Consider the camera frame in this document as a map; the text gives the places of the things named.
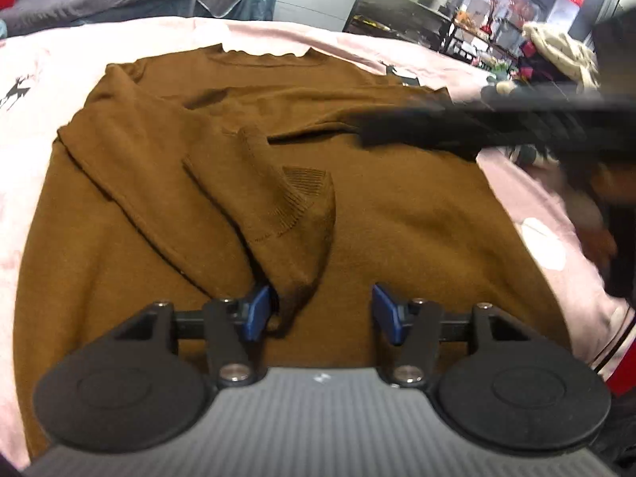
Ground pink polka dot bedsheet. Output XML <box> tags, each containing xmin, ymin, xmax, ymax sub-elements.
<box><xmin>1</xmin><ymin>17</ymin><xmax>635</xmax><ymax>466</ymax></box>

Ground black metal shelf rack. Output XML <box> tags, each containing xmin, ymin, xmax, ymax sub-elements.
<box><xmin>343</xmin><ymin>0</ymin><xmax>453</xmax><ymax>54</ymax></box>

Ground navy red folded clothes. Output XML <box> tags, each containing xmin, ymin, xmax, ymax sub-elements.
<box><xmin>518</xmin><ymin>41</ymin><xmax>578</xmax><ymax>87</ymax></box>

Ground cream patterned folded garment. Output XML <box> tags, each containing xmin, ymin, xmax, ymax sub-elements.
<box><xmin>522</xmin><ymin>21</ymin><xmax>601</xmax><ymax>91</ymax></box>

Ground brown knit sweater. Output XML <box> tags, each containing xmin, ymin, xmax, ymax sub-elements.
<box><xmin>14</xmin><ymin>45</ymin><xmax>570</xmax><ymax>454</ymax></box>

